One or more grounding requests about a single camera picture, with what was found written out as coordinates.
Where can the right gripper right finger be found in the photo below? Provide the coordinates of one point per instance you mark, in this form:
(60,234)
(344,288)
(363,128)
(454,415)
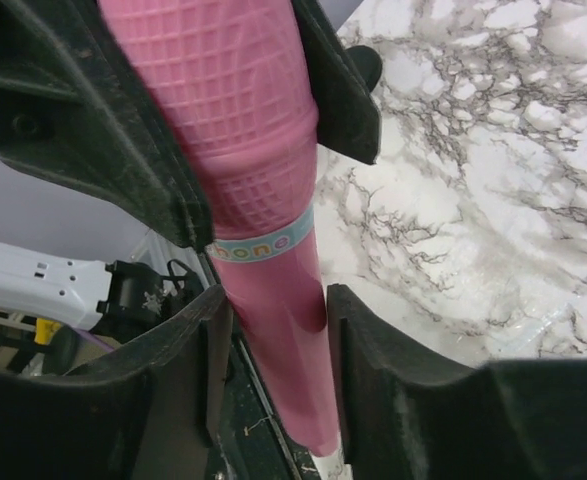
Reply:
(407,412)

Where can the clear plastic parts box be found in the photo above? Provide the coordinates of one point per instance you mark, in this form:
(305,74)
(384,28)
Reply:
(515,325)

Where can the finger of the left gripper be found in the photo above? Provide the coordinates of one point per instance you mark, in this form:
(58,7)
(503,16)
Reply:
(349,120)
(74,112)

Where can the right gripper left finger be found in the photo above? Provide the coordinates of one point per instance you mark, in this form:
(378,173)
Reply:
(148,410)

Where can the black clip mic stand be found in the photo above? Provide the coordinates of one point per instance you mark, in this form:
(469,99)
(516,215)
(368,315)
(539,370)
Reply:
(368,63)

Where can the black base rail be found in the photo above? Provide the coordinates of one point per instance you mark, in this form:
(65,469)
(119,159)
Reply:
(247,437)

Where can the pink microphone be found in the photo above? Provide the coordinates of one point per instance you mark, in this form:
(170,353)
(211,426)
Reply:
(231,79)

